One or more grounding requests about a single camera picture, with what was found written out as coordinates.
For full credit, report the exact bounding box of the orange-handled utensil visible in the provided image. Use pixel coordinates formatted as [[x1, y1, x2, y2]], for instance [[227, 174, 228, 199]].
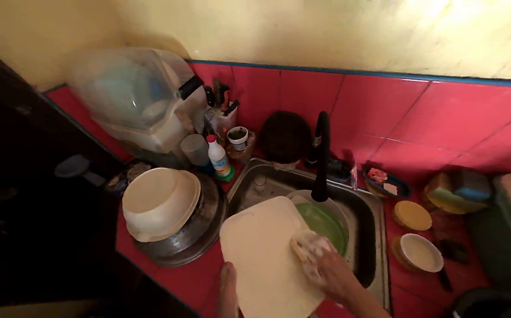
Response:
[[219, 84, 231, 112]]

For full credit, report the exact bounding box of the stainless steel sink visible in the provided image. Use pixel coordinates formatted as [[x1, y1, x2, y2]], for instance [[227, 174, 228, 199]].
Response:
[[226, 158, 391, 313]]

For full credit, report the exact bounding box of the white utensil holder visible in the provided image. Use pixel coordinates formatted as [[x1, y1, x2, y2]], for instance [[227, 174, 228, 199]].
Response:
[[204, 101, 238, 137]]

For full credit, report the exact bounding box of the green flat dish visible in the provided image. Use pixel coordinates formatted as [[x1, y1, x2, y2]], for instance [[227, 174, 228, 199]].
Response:
[[214, 164, 236, 183]]

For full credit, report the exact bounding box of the cream rectangular board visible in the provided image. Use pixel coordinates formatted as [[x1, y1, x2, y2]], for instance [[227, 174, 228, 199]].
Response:
[[219, 196, 327, 318]]

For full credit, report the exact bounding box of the black gooseneck faucet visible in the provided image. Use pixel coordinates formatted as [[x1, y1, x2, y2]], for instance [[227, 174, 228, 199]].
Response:
[[307, 111, 331, 203]]

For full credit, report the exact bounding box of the translucent grey cup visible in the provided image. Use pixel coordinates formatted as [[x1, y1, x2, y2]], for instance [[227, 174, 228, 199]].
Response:
[[180, 134, 212, 167]]

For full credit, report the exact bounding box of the person's right forearm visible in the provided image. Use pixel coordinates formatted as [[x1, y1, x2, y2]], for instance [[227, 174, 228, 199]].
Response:
[[337, 271, 392, 318]]

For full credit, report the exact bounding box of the small white tub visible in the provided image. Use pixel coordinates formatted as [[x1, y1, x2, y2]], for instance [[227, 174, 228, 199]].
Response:
[[227, 126, 249, 151]]

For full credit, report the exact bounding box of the round yellow lid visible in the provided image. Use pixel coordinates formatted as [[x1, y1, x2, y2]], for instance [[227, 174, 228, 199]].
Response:
[[393, 201, 433, 232]]

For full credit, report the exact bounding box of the pink scrubber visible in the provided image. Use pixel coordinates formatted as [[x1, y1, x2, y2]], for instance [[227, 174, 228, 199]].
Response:
[[367, 167, 388, 184]]

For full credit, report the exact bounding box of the black round pot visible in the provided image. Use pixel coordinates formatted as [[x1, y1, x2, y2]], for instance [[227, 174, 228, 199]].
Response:
[[452, 287, 511, 318]]

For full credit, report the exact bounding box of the person's left hand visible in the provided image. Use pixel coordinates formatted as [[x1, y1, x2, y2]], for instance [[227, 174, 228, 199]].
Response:
[[218, 261, 239, 318]]

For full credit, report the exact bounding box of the yellow soapy sponge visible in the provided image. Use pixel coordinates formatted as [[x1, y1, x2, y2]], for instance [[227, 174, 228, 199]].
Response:
[[291, 238, 309, 262]]

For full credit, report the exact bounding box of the white bottle with red cap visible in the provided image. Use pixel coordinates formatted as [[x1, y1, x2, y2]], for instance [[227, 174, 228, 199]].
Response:
[[206, 134, 231, 178]]

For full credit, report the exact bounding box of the brown round jar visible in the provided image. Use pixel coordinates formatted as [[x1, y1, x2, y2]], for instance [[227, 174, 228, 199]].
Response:
[[227, 131, 257, 164]]

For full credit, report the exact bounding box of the dark oval tray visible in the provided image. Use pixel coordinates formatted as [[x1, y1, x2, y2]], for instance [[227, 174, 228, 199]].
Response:
[[363, 163, 411, 199]]

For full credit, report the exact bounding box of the large pale round bowl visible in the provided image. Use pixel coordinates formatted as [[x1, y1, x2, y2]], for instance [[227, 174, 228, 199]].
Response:
[[285, 190, 350, 258]]

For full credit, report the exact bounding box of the person's right hand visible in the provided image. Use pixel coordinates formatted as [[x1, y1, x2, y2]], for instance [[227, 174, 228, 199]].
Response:
[[291, 230, 357, 302]]

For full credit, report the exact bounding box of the yellow blue plastic container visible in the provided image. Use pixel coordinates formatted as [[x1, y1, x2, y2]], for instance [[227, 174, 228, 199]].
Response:
[[424, 167, 494, 215]]

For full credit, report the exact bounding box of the green round plate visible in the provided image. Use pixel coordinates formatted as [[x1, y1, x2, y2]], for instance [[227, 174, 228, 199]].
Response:
[[295, 202, 348, 257]]

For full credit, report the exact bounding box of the translucent plastic dish cabinet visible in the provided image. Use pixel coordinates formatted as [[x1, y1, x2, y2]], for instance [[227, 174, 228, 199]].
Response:
[[67, 47, 208, 166]]

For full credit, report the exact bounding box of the large dark metal basin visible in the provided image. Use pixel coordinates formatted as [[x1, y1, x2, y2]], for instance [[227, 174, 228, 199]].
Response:
[[133, 170, 229, 267]]

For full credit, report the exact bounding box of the cream oval basin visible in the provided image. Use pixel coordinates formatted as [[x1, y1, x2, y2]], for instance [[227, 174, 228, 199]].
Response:
[[122, 167, 201, 243]]

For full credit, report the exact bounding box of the large dark green container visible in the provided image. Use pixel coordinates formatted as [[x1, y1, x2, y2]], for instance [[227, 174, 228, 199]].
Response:
[[465, 172, 511, 297]]

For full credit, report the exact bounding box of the small white bowl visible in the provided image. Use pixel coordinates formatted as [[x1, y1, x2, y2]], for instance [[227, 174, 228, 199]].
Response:
[[392, 233, 444, 273]]

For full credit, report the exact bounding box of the grey plastic dipper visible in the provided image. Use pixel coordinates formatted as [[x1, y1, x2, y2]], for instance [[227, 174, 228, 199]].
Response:
[[55, 154, 106, 187]]

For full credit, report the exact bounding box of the black round pan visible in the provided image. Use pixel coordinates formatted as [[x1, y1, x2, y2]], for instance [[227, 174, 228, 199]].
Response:
[[259, 110, 312, 166]]

